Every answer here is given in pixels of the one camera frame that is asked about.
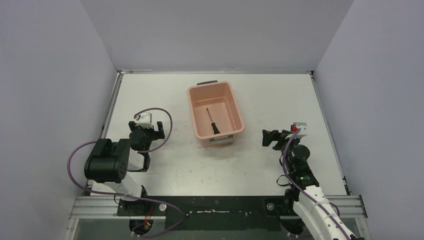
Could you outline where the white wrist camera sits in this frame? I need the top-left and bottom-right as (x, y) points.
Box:
(135, 112), (154, 129)
(290, 122), (308, 139)

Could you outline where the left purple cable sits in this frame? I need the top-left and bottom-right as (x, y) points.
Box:
(67, 107), (185, 239)

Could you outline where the pink plastic bin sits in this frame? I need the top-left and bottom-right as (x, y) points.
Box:
(187, 80), (245, 148)

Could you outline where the black yellow screwdriver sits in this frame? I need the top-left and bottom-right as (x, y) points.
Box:
(206, 108), (220, 135)

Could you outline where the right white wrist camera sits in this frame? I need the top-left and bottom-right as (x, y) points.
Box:
(290, 122), (308, 139)

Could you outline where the aluminium front rail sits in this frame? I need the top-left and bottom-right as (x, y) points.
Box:
(69, 195), (368, 220)

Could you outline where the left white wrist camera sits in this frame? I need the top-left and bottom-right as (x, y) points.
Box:
(135, 112), (154, 129)

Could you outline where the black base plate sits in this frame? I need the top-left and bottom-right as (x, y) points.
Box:
(116, 196), (306, 234)

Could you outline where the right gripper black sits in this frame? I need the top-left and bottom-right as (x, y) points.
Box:
(262, 129), (300, 173)

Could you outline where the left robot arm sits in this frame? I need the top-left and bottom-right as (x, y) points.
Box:
(84, 121), (165, 216)

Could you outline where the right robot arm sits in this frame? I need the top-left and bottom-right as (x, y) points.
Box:
(262, 126), (358, 240)

